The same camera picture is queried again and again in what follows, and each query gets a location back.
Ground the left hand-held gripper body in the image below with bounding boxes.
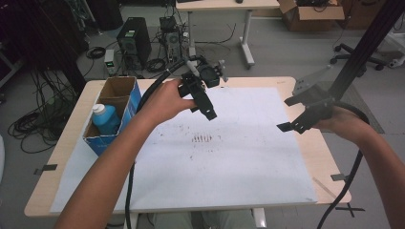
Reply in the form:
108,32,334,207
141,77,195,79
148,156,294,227
177,55,230,98

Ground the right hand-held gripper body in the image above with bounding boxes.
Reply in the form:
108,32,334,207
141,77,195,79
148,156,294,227
292,64,338,121

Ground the blue cardboard box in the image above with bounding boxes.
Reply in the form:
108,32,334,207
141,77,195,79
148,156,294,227
82,75,143,157

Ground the blue detergent bottle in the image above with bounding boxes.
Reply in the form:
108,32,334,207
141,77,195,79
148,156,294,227
91,103,122,136

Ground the person's left hand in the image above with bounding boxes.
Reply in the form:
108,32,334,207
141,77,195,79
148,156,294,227
137,77,198,127

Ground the person's right hand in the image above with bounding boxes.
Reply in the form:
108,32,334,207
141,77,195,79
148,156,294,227
312,106,373,145

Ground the open computer case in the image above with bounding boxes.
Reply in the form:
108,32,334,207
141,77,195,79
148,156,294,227
159,15,184,63

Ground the black office chair base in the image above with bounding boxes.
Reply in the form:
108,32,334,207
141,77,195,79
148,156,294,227
329,42,388,73

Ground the white table mat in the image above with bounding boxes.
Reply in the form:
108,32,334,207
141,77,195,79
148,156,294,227
50,87,319,214

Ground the white desk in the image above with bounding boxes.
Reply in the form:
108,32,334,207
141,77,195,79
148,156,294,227
175,0,282,71

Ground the open brown cardboard box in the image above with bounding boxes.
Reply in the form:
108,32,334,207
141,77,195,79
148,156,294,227
278,0,346,32

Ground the black computer tower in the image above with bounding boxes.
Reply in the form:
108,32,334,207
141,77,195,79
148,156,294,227
116,16,153,72

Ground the black metal stand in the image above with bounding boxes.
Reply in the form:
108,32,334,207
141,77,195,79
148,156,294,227
327,0,405,101

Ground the white plastic object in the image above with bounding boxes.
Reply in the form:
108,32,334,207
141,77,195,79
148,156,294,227
386,50,405,70

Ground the closed brown cardboard box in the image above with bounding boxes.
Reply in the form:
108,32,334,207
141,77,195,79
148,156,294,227
337,0,388,31

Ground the small grey power unit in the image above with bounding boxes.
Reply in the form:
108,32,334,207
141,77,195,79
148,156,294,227
103,48,117,76

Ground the black tape cross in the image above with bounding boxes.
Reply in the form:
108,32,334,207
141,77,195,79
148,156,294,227
334,202,367,219

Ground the white table leg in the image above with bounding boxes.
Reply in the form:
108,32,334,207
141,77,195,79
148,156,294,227
252,207,267,229
128,212,139,229

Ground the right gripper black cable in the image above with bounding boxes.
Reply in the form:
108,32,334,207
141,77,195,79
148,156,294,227
315,100,372,229

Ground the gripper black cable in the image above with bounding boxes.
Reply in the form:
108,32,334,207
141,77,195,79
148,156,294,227
124,55,206,229
315,100,372,229

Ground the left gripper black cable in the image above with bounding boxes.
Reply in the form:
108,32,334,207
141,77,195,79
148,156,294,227
124,55,206,229

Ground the small black cable coil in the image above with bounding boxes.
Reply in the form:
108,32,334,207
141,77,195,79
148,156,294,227
85,46,107,60

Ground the black floor cable bundle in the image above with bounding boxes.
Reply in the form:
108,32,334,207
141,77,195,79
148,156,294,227
7,69,84,155

